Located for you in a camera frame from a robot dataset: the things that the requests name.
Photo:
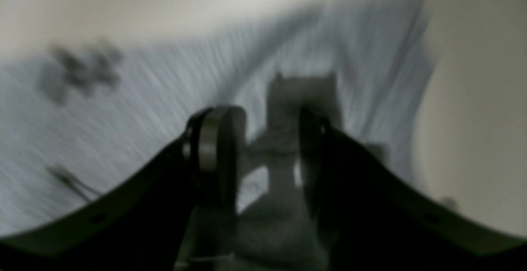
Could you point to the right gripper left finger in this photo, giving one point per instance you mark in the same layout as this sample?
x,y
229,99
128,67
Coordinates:
x,y
139,226

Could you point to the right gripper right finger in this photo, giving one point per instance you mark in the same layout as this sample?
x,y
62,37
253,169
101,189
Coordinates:
x,y
376,222

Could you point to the grey T-shirt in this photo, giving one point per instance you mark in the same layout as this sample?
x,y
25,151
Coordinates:
x,y
362,62

